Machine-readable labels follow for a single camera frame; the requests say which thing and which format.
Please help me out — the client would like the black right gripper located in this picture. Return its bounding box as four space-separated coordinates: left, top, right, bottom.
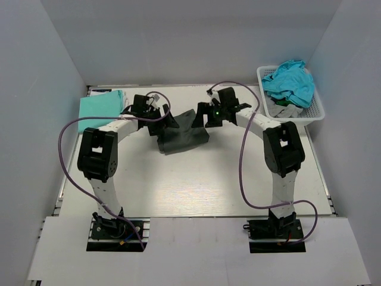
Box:
192 102 227 129

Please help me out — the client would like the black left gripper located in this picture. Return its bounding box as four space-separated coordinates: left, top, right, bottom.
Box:
143 104 179 136

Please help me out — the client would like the dark grey t-shirt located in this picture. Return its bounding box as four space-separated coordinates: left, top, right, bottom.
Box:
157 109 210 155

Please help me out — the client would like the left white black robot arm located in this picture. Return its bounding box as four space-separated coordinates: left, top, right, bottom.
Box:
77 104 179 238

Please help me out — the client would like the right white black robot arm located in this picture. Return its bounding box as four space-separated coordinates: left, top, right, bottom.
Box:
192 102 305 238

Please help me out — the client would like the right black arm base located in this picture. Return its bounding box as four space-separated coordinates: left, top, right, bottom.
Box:
242 219 306 254

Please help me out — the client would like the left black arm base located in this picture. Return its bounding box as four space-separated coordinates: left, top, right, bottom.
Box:
86 218 150 253

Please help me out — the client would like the folded mint green t-shirt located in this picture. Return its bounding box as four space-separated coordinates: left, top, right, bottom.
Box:
78 90 126 133

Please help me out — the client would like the green garment in basket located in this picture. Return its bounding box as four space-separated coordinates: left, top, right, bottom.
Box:
275 100 292 107

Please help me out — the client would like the crumpled grey white t-shirt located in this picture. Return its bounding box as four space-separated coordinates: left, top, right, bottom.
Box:
266 97 303 118

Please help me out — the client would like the crumpled cyan t-shirt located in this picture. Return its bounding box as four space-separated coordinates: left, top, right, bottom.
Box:
261 60 315 108

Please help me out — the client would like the white plastic laundry basket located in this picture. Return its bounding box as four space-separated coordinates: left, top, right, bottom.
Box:
257 66 325 126

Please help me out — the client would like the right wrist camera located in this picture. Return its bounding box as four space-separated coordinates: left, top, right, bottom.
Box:
207 87 252 113

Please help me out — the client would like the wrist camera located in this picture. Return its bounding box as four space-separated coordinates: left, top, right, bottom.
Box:
207 87 252 113
121 95 158 118

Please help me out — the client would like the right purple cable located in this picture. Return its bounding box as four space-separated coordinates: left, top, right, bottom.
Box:
205 81 318 245

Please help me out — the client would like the purple cable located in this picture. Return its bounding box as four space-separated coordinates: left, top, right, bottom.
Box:
205 81 318 245
57 91 172 251

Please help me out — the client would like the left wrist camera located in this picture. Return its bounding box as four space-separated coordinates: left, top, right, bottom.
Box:
121 95 158 118

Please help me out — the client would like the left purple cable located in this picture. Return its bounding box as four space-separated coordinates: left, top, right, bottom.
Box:
57 91 172 251

